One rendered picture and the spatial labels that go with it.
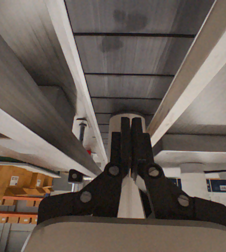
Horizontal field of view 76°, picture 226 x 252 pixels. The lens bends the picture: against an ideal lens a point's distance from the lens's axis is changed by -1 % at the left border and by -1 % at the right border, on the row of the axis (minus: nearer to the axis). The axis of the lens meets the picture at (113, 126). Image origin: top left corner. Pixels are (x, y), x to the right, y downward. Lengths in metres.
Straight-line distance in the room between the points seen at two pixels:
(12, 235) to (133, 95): 9.01
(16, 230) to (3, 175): 6.93
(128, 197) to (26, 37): 0.20
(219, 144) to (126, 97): 0.36
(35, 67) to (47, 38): 0.05
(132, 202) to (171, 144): 0.28
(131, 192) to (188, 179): 0.46
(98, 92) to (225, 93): 0.21
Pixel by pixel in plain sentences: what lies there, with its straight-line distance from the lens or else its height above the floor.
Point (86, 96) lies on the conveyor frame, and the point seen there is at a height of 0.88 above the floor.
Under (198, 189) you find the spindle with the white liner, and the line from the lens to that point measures 0.62.
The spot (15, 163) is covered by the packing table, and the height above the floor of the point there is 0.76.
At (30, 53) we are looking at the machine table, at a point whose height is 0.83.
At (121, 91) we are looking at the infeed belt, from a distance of 0.16.
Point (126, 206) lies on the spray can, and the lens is 0.17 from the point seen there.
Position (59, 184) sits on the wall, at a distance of 8.37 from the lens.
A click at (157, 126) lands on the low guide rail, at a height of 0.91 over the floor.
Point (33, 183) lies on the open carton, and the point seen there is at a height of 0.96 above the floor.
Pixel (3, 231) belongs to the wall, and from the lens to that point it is 9.17.
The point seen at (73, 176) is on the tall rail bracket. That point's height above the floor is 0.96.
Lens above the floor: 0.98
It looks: 23 degrees down
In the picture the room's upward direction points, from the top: 178 degrees counter-clockwise
